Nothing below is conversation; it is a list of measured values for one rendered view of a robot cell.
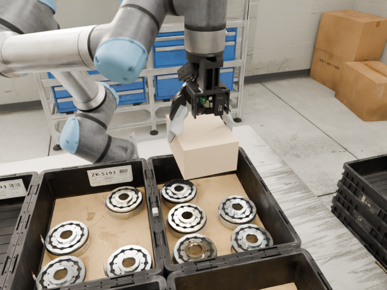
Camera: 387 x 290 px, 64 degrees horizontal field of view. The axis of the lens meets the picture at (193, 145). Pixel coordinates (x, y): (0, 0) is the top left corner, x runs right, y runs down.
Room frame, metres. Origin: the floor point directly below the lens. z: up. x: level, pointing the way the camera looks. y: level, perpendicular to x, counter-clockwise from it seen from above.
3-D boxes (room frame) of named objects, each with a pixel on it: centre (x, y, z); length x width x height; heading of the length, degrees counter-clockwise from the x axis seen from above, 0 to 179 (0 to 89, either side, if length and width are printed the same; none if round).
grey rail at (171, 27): (2.48, 0.37, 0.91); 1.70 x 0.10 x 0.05; 107
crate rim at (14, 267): (0.53, 0.24, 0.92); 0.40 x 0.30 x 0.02; 12
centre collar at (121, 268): (0.44, 0.15, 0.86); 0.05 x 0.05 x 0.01
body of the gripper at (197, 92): (0.58, -0.02, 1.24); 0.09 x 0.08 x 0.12; 17
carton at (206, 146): (0.61, -0.01, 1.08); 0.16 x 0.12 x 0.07; 17
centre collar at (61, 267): (0.41, 0.29, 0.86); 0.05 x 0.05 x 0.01
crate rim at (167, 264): (0.60, -0.05, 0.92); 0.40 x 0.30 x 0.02; 12
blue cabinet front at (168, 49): (2.57, -0.02, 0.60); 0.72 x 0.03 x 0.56; 107
